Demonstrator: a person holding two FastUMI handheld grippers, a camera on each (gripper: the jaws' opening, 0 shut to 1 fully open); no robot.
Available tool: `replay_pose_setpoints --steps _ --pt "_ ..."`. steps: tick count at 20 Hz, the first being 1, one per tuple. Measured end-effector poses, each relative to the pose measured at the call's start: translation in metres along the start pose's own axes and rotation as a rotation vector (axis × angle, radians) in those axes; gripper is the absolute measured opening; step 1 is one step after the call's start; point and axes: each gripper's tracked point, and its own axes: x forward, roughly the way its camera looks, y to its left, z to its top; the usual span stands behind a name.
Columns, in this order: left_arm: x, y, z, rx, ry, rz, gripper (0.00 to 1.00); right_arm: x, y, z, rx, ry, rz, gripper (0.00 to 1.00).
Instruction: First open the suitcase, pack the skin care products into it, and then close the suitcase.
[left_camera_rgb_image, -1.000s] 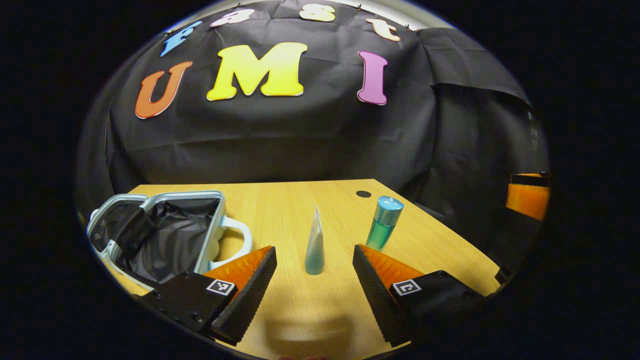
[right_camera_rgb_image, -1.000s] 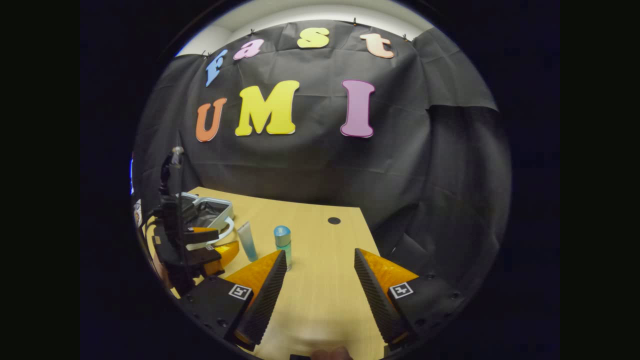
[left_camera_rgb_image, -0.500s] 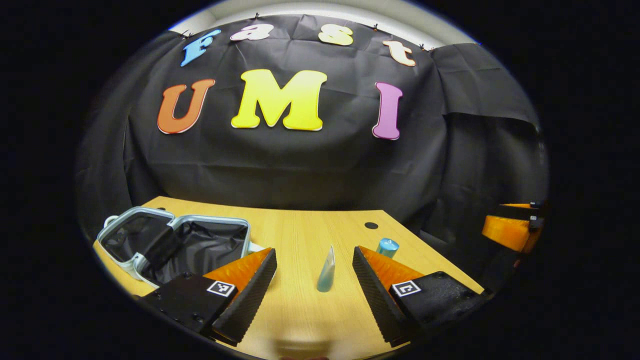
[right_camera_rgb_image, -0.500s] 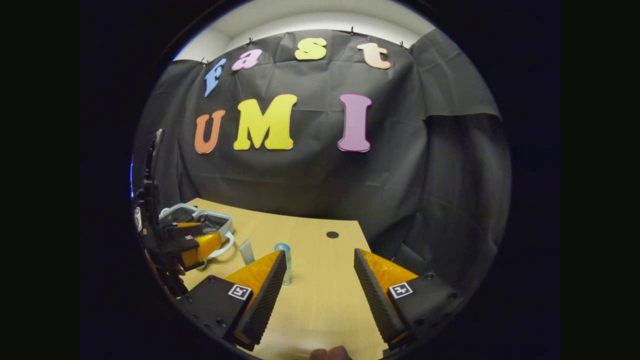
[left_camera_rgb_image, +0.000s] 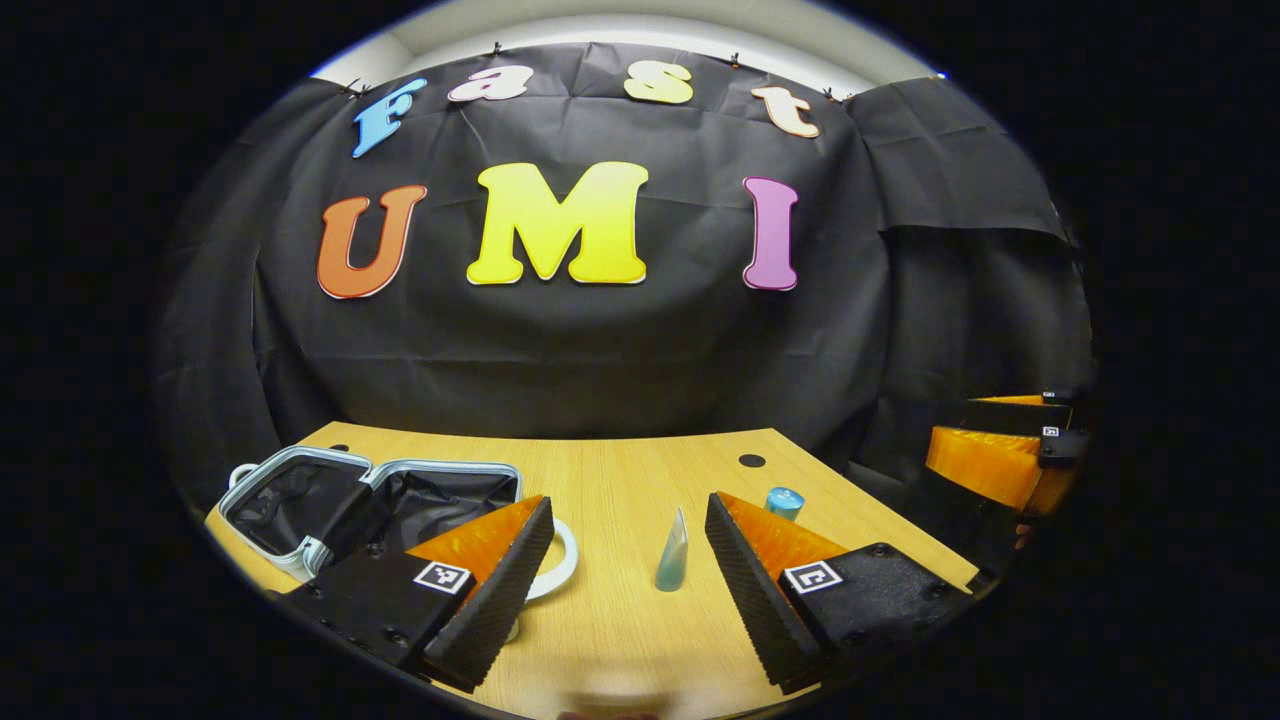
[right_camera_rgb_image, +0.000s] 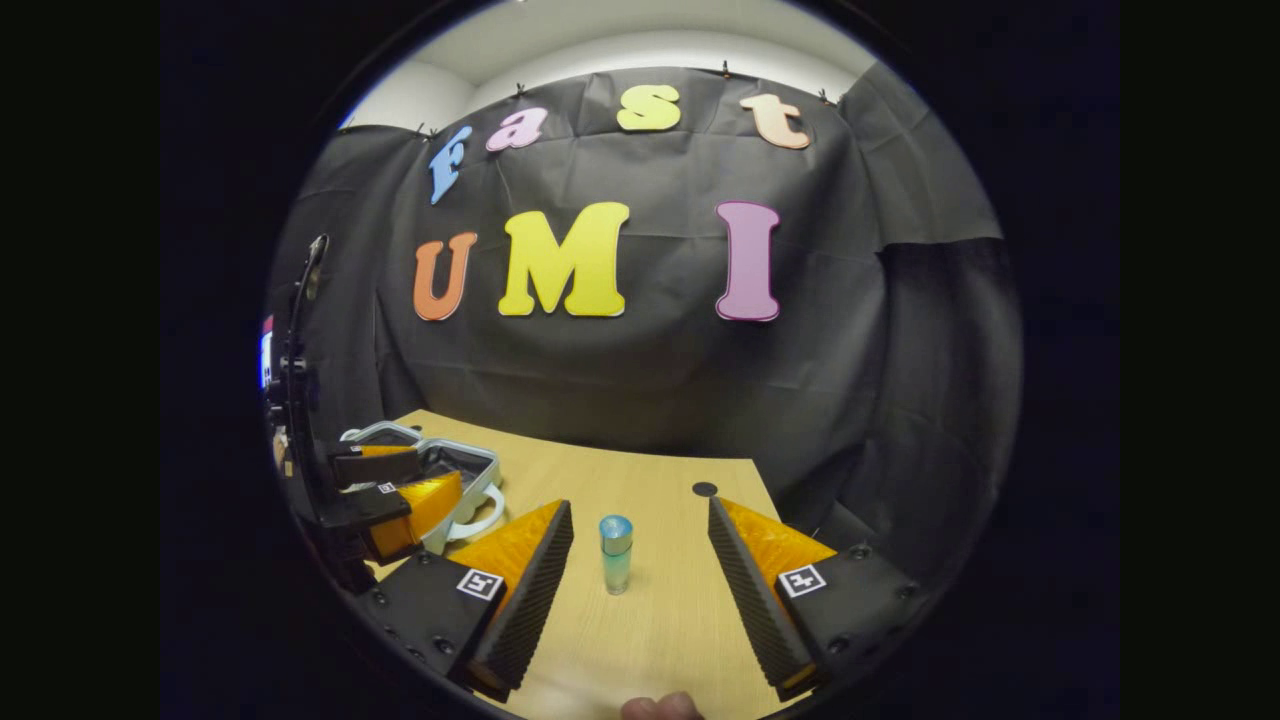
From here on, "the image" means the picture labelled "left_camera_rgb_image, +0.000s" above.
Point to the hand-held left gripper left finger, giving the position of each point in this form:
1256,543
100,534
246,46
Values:
505,600

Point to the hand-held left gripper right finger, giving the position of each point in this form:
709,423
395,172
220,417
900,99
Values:
755,600

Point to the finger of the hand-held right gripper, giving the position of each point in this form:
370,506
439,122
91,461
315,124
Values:
1010,417
980,462

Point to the clear blue squeeze tube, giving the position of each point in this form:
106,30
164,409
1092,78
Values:
672,560

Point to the blue cylindrical bottle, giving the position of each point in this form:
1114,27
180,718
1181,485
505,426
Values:
785,503

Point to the small light blue suitcase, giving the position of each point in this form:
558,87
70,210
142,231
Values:
300,500

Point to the black table grommet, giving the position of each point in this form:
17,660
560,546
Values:
751,461

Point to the black backdrop cloth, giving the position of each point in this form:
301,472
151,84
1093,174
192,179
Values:
620,350

